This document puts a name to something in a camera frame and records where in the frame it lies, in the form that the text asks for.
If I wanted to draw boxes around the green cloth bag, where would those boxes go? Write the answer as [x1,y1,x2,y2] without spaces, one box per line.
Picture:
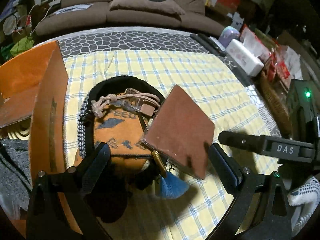
[10,36,34,57]

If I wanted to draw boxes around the brown sofa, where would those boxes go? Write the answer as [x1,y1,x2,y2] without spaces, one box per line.
[35,0,224,36]

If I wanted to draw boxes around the yellow plaid cloth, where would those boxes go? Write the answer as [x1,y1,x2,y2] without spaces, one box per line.
[63,50,276,239]

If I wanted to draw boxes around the black remote control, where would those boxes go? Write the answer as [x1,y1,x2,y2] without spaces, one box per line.
[190,34,226,57]

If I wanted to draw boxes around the brown sofa cushion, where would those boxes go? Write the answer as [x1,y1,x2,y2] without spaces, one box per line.
[110,0,185,16]

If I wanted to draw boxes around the grey knit glove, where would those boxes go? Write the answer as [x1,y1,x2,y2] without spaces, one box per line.
[1,139,33,220]

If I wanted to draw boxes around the white gloved hand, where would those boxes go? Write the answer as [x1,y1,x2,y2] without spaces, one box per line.
[287,176,319,233]

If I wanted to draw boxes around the orange cardboard box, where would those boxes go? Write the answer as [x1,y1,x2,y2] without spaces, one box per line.
[1,41,84,239]

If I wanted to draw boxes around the brown clear-cased notebook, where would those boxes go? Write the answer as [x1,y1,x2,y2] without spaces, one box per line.
[140,85,215,180]

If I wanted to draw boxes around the blue tassel with gold cap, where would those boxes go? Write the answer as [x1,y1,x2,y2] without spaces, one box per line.
[151,151,189,199]

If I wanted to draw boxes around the purple round container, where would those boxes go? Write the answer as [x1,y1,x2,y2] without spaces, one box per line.
[218,26,240,48]

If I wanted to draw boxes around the white rectangular box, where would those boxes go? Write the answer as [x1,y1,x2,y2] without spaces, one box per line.
[226,39,264,77]

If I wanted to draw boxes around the white papers on sofa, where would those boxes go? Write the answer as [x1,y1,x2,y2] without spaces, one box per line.
[54,4,92,15]

